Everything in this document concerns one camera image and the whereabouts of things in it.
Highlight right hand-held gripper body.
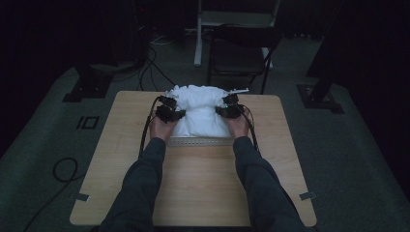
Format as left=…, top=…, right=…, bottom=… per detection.
left=220, top=88, right=250, bottom=119

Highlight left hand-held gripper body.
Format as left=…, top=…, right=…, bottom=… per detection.
left=155, top=95, right=182, bottom=125

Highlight white cloth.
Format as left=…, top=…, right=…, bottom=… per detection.
left=165, top=84, right=234, bottom=138

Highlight white perforated plastic basket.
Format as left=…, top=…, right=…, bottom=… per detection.
left=166, top=136, right=237, bottom=148

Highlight person's left hand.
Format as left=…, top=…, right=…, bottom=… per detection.
left=148, top=110, right=177, bottom=143

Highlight person's right hand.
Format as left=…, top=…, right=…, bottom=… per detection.
left=226, top=106, right=253, bottom=140

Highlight black folding chair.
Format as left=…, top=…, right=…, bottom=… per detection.
left=206, top=23, right=283, bottom=96

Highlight black stand base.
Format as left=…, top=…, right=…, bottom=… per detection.
left=296, top=82, right=345, bottom=115
left=62, top=63, right=114, bottom=103

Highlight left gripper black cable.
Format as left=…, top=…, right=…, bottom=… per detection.
left=137, top=96, right=163, bottom=160

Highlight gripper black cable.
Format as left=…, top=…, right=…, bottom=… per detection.
left=239, top=103, right=261, bottom=153
left=137, top=96, right=163, bottom=160

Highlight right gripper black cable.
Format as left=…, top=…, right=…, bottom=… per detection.
left=239, top=103, right=261, bottom=153

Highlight black cables on floor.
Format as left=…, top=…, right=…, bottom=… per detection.
left=136, top=46, right=184, bottom=94

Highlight black floor cable loop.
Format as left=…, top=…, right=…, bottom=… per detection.
left=22, top=157, right=87, bottom=232

